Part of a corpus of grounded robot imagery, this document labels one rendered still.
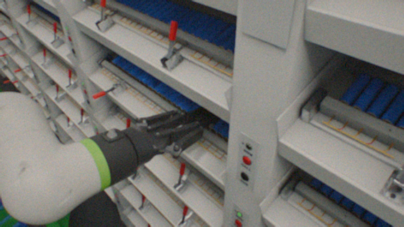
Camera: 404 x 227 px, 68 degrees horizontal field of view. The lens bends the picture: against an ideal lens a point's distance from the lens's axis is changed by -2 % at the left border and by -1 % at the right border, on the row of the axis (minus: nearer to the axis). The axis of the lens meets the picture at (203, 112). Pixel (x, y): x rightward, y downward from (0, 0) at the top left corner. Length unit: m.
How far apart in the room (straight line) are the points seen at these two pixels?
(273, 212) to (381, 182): 0.24
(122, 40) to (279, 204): 0.50
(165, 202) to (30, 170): 0.69
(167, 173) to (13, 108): 0.51
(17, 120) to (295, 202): 0.50
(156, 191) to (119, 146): 0.63
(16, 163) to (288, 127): 0.39
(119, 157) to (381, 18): 0.40
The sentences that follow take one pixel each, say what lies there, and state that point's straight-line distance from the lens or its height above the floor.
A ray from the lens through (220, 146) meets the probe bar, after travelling 0.66.
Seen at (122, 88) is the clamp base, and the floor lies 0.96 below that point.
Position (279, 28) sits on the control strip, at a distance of 0.38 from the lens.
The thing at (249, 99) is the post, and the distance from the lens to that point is 0.46.
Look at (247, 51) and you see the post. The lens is 0.43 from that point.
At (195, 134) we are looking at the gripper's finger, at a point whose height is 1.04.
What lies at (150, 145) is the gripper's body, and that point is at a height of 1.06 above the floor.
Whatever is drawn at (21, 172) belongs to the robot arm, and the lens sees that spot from 0.49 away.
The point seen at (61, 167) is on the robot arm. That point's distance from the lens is 0.48.
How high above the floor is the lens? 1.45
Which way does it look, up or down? 38 degrees down
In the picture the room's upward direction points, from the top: straight up
